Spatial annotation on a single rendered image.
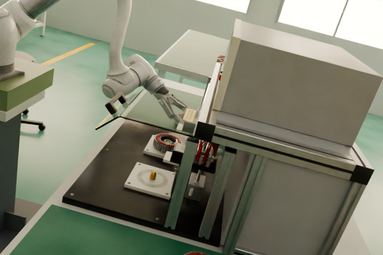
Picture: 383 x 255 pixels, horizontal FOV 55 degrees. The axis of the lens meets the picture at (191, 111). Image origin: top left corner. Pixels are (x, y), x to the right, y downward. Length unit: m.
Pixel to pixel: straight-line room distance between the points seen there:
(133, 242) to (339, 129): 0.63
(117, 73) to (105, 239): 0.82
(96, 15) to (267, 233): 5.48
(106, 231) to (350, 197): 0.64
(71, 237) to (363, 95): 0.83
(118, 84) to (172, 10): 4.31
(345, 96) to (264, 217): 0.38
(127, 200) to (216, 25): 4.86
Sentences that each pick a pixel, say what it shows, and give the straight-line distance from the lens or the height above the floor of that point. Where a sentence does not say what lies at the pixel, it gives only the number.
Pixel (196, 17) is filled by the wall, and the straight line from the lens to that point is 5.84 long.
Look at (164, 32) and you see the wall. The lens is 5.94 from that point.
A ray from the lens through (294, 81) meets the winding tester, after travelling 0.98.
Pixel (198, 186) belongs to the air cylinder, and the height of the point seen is 0.82.
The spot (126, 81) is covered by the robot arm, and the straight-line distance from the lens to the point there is 1.66.
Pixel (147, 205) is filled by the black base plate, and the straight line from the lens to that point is 1.15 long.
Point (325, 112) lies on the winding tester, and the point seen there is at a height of 1.19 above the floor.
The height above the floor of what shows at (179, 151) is 0.92.
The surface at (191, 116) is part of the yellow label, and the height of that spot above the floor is 1.07.
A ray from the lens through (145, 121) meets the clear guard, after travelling 0.95.
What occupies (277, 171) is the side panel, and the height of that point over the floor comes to 1.04.
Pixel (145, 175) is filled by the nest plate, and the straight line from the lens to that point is 1.26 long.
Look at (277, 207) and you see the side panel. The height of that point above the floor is 0.93.
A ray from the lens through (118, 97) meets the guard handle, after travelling 1.09.
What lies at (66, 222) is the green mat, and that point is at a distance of 1.09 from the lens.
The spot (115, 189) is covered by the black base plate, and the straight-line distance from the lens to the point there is 1.19.
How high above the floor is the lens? 1.46
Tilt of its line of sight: 21 degrees down
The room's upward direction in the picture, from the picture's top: 15 degrees clockwise
